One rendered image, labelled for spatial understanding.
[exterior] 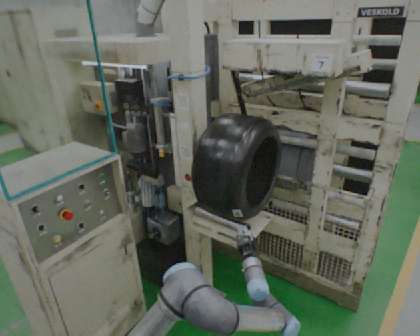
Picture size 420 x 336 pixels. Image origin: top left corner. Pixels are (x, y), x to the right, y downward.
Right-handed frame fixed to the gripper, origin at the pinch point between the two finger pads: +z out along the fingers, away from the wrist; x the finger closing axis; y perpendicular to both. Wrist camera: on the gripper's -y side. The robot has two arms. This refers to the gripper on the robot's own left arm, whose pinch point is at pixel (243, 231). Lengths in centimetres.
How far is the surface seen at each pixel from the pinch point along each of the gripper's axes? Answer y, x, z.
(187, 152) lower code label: 22, 18, 48
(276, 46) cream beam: 62, -40, 50
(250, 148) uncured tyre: 30.9, -13.8, 18.1
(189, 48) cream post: 73, 0, 52
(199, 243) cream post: -38, 31, 37
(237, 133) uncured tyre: 36.9, -10.2, 24.1
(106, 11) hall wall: 53, 253, 1047
